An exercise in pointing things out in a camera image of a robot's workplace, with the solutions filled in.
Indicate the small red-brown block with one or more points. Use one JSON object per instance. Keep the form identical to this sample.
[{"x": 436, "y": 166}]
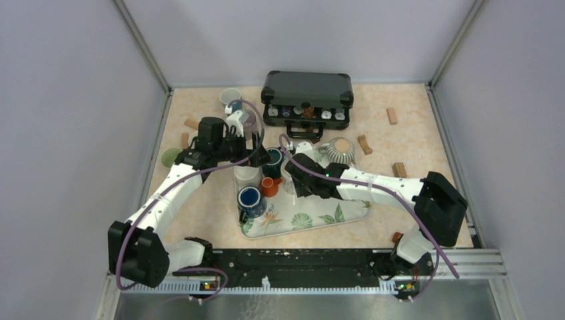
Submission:
[{"x": 396, "y": 237}]

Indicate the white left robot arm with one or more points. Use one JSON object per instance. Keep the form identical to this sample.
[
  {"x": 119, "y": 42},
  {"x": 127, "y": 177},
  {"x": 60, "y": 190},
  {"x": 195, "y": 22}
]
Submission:
[{"x": 135, "y": 247}]

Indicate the floral white serving tray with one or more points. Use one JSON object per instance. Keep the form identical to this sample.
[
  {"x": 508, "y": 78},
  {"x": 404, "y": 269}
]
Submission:
[{"x": 288, "y": 213}]

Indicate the light blue dotted mug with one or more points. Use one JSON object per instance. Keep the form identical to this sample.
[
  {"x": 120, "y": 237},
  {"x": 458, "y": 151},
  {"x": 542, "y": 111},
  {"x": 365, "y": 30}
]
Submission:
[{"x": 231, "y": 100}]

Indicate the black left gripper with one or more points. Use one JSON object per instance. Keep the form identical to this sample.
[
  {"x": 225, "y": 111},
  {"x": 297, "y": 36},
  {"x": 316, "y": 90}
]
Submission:
[{"x": 242, "y": 140}]

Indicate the dark blue mug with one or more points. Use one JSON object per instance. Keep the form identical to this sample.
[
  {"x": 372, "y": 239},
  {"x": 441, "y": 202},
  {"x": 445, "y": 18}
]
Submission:
[{"x": 251, "y": 203}]

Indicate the wooden block left upper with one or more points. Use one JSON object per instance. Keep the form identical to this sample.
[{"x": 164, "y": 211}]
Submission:
[{"x": 191, "y": 123}]

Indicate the dark wooden block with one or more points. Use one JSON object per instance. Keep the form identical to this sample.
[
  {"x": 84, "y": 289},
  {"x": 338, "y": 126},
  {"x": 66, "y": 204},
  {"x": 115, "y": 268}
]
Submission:
[{"x": 399, "y": 170}]

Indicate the lilac purple mug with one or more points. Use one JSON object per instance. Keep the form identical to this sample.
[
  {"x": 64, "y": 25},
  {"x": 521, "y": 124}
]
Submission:
[{"x": 249, "y": 121}]

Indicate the black glossy mug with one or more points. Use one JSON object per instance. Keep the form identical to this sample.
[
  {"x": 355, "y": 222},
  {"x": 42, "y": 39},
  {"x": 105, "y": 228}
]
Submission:
[{"x": 192, "y": 137}]

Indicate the grey striped ribbed cup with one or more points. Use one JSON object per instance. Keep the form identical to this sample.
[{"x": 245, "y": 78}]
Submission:
[{"x": 338, "y": 150}]

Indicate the light wooden block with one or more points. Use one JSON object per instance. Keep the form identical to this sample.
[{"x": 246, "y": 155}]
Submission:
[{"x": 366, "y": 149}]

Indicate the white ribbed mug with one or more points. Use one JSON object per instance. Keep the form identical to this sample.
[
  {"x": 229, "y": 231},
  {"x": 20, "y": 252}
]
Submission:
[{"x": 247, "y": 176}]

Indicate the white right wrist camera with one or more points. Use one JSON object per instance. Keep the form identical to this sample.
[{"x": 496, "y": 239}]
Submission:
[{"x": 305, "y": 147}]

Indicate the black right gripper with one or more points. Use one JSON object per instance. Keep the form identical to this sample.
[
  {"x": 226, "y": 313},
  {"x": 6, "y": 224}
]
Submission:
[{"x": 301, "y": 192}]

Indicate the wooden block left lower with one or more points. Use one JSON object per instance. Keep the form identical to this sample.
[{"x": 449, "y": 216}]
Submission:
[{"x": 185, "y": 139}]

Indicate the wooden block right rear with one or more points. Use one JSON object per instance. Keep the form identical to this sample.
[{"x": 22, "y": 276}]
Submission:
[{"x": 392, "y": 116}]

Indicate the dark teal mug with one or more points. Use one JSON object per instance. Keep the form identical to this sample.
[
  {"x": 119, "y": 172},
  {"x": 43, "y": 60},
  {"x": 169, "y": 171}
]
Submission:
[{"x": 272, "y": 168}]

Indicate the light green mug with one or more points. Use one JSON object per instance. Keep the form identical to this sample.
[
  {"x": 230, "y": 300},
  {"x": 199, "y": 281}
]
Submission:
[{"x": 169, "y": 156}]

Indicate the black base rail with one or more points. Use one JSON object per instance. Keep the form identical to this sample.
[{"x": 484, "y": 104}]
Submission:
[{"x": 311, "y": 269}]

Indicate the small orange cup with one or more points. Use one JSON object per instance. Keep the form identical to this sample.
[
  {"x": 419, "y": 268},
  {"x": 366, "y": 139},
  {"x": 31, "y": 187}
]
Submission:
[{"x": 270, "y": 187}]

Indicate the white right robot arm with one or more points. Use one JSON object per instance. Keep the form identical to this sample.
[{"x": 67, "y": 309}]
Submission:
[{"x": 434, "y": 203}]

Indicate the dark green carrying case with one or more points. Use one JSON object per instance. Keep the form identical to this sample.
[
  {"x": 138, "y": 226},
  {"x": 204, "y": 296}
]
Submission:
[{"x": 307, "y": 103}]

